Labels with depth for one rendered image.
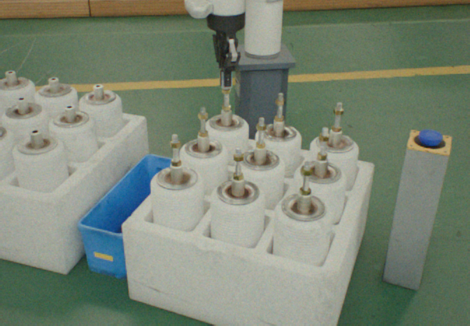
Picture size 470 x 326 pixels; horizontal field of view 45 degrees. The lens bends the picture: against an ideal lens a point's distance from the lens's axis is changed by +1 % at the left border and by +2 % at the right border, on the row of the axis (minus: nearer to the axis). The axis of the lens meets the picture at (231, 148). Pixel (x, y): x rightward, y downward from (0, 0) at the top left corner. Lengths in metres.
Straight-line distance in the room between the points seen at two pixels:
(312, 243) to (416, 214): 0.25
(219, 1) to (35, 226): 0.56
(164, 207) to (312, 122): 0.88
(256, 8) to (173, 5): 1.47
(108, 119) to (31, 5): 1.61
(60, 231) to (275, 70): 0.64
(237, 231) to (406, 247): 0.35
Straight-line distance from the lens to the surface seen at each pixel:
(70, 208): 1.17
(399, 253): 1.16
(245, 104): 1.44
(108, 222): 1.25
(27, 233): 1.21
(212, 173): 1.08
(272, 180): 1.04
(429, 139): 1.04
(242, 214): 0.94
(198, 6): 1.05
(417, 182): 1.06
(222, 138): 1.16
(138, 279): 1.10
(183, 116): 1.79
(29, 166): 1.15
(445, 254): 1.32
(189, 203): 0.99
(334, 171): 1.05
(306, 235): 0.92
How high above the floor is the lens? 0.80
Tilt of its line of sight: 30 degrees down
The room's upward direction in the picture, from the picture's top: straight up
